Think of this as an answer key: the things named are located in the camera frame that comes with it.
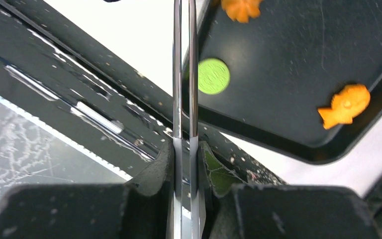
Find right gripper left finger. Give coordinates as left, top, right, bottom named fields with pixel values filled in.
left=0, top=142, right=174, bottom=239

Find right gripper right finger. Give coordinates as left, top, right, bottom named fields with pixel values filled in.
left=198, top=141, right=380, bottom=239

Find metal serving tongs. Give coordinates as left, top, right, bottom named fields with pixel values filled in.
left=165, top=0, right=207, bottom=239

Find green round cookie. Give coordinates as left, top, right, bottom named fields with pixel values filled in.
left=198, top=58, right=230, bottom=95

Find black serving tray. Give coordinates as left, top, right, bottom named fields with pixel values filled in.
left=197, top=0, right=382, bottom=164

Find orange fish cookie right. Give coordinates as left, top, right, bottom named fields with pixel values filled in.
left=317, top=84, right=371, bottom=129

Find orange flower cookie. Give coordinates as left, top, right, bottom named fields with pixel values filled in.
left=220, top=0, right=263, bottom=23

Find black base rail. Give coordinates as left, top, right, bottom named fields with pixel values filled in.
left=0, top=0, right=173, bottom=179

